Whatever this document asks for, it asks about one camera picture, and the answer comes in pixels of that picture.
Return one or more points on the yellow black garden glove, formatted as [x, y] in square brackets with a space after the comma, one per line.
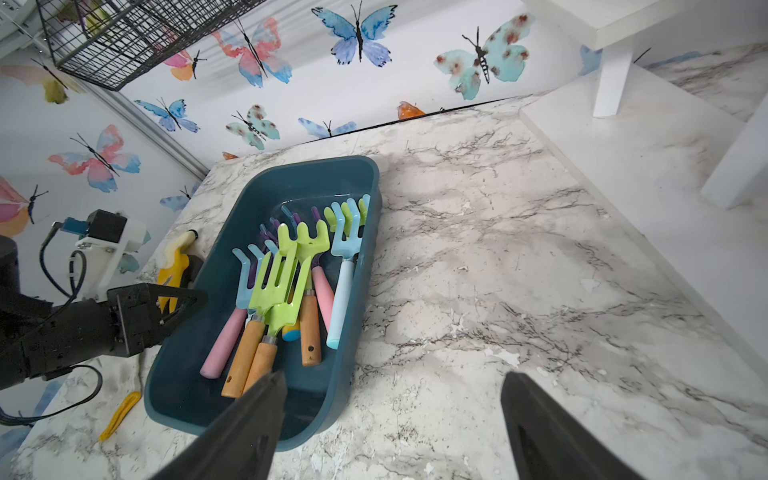
[179, 268]

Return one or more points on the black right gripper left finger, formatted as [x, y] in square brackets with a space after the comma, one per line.
[241, 443]

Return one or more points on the yellow strip on table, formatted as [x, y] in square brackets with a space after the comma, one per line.
[128, 403]

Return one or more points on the dark teal storage box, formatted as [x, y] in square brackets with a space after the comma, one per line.
[177, 396]

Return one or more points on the green fork wooden handle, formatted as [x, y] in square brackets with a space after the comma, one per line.
[298, 255]

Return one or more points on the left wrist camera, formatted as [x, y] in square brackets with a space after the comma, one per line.
[105, 238]

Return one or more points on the blue rake white handle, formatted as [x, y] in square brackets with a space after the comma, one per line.
[225, 346]

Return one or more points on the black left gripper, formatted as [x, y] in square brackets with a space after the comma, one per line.
[39, 339]

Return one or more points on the black wire wall basket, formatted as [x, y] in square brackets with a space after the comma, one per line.
[111, 43]

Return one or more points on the green rake wooden handle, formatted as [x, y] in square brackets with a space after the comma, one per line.
[261, 298]
[309, 321]

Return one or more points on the blue fork white handle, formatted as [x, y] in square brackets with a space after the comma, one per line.
[346, 219]

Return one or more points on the blue tool yellow handle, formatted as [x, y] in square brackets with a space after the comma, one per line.
[291, 333]

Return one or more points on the purple fork pink handle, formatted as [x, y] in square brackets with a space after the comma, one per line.
[323, 290]

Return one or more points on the white stepped wooden shelf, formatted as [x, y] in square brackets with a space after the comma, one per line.
[686, 180]

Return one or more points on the purple rake pink handle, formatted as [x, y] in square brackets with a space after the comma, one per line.
[270, 244]

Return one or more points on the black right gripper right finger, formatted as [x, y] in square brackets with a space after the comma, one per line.
[547, 442]

